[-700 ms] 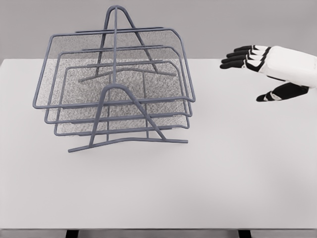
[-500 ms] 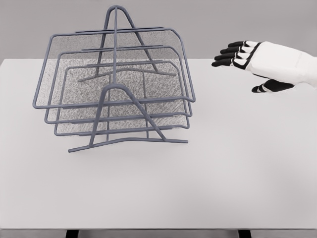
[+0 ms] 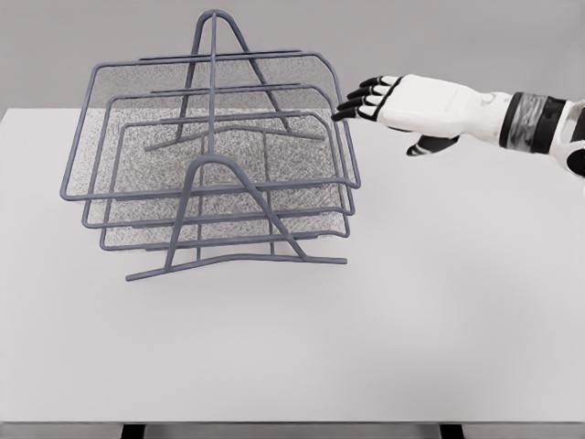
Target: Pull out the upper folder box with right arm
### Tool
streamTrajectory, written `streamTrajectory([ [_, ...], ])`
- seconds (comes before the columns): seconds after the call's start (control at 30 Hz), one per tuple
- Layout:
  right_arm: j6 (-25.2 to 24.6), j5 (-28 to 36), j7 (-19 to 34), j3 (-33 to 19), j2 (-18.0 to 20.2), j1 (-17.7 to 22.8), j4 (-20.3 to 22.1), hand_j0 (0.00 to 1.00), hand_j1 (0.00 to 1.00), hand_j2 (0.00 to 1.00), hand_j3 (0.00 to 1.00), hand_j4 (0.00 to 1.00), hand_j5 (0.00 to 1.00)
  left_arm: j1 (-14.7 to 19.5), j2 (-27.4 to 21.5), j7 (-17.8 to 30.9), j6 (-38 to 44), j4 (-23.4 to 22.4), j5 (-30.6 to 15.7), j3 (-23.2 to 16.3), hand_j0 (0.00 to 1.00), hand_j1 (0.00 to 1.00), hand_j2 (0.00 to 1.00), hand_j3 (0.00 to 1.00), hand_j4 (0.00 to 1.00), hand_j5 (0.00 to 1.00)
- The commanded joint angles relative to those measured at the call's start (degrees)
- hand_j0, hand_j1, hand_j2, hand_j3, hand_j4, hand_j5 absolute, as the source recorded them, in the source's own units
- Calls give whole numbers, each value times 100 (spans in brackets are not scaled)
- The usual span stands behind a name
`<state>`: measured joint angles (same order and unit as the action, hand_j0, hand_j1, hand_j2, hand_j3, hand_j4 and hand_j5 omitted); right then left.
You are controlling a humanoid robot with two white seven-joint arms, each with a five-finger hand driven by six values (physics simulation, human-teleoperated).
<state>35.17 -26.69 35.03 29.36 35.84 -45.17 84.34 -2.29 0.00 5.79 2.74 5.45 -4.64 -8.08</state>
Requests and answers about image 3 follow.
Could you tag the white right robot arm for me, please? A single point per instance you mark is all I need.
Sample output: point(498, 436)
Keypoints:
point(525, 121)

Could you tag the grey mesh folder tray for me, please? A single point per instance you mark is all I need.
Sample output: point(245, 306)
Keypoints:
point(183, 238)
point(137, 213)
point(137, 84)

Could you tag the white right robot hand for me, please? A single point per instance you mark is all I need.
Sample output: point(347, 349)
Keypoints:
point(425, 105)

